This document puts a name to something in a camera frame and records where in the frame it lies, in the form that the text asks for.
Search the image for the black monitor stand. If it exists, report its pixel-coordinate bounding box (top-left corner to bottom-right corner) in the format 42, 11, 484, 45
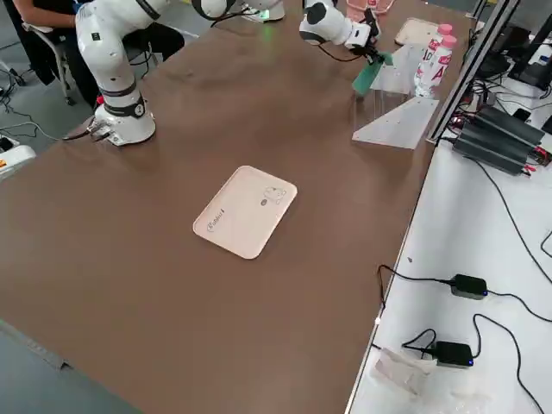
508, 25, 552, 91

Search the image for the black power adapter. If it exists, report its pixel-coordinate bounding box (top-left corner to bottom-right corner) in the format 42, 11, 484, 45
450, 273, 489, 301
434, 340, 474, 370

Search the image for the green cloth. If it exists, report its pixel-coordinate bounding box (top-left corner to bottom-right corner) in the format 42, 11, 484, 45
352, 52, 396, 95

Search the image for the person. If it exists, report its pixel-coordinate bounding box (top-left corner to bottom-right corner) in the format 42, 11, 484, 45
10, 0, 186, 109

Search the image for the aluminium frame post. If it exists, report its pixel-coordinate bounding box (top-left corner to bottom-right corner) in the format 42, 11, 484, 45
425, 0, 521, 144

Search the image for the black base cable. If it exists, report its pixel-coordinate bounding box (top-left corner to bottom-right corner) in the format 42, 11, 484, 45
0, 120, 109, 143
210, 8, 260, 29

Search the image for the cream rabbit print tray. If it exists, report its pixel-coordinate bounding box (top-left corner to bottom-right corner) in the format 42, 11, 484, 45
394, 16, 442, 47
191, 165, 299, 261

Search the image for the black finned power supply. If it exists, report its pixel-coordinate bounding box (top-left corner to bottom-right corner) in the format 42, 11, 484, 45
451, 122, 534, 177
477, 104, 547, 150

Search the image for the white box with orange label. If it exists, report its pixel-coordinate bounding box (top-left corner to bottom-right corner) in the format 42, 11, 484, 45
0, 144, 38, 182

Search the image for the pink plastic basket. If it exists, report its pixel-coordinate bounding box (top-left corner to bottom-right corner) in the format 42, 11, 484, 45
346, 0, 396, 19

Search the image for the clear plastic wrapper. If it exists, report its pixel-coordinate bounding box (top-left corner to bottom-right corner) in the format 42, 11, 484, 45
372, 347, 435, 397

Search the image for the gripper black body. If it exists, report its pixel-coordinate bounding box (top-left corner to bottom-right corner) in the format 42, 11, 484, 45
365, 7, 384, 47

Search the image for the grey wrist camera housing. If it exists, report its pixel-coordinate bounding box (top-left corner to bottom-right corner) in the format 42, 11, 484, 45
343, 23, 375, 50

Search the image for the white desk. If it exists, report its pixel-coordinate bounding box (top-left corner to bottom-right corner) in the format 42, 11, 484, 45
344, 77, 552, 414

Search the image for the clear acrylic shelf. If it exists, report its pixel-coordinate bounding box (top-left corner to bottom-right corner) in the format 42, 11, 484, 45
351, 42, 441, 151

